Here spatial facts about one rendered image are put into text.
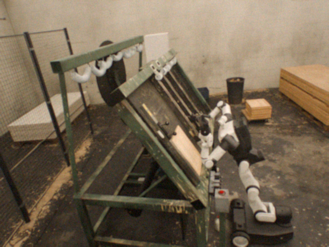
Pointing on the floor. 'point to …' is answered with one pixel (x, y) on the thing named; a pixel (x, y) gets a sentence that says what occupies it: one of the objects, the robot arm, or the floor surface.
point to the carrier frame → (138, 205)
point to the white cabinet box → (156, 45)
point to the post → (222, 229)
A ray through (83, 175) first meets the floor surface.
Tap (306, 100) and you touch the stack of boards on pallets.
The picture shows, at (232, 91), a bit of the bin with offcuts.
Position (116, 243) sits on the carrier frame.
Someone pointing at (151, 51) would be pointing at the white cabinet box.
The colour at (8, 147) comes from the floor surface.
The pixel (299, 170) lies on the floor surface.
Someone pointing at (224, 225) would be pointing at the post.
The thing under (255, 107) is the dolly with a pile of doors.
